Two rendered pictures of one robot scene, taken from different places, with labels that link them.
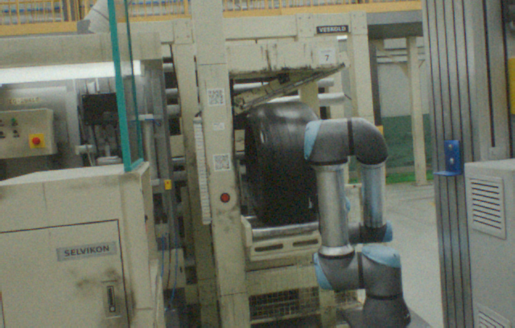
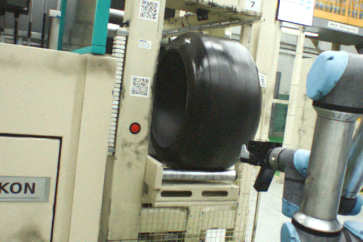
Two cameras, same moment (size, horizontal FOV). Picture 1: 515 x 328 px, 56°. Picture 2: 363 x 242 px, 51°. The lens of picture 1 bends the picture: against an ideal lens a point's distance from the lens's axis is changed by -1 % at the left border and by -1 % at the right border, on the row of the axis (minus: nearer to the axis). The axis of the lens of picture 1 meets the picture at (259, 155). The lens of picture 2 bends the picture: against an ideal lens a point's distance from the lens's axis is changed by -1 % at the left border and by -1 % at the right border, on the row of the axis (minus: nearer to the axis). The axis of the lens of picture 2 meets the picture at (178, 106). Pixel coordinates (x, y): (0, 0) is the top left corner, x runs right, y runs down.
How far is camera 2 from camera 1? 0.79 m
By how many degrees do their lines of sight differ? 13
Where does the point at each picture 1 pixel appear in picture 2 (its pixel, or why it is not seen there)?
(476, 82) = not seen: outside the picture
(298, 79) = (216, 20)
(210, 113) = (138, 27)
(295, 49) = not seen: outside the picture
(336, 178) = (350, 131)
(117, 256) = (48, 206)
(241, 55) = not seen: outside the picture
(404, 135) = not seen: hidden behind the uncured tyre
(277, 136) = (216, 68)
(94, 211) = (21, 113)
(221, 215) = (126, 148)
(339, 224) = (337, 192)
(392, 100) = not seen: hidden behind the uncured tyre
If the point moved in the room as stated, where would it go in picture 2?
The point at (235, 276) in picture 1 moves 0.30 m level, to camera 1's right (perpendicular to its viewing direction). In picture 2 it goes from (127, 220) to (201, 222)
